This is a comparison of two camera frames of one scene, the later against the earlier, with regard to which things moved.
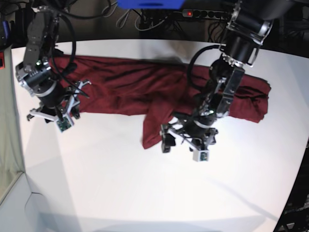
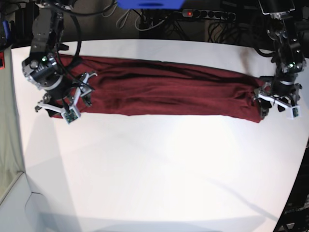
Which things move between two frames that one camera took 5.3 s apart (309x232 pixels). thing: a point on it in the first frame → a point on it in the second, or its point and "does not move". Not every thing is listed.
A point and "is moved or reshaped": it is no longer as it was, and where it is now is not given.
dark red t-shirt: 162,91 is moved or reshaped
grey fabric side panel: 11,166 does not move
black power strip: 205,14 does not move
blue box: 151,4 does not move
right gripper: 200,133 → 281,94
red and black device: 2,62 does not move
